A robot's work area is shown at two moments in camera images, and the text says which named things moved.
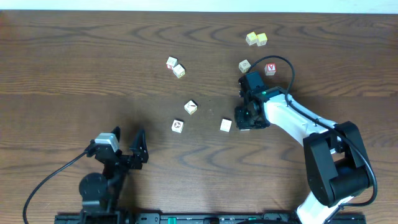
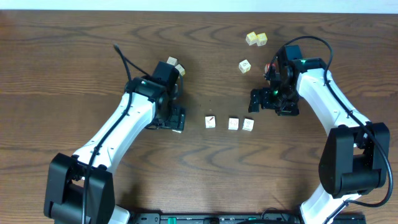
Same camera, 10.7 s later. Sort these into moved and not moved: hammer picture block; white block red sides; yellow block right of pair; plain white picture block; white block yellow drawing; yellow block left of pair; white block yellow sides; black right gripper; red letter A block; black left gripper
Moved: black left gripper; hammer picture block; black right gripper; plain white picture block
Not moved: yellow block right of pair; white block red sides; white block yellow sides; red letter A block; yellow block left of pair; white block yellow drawing
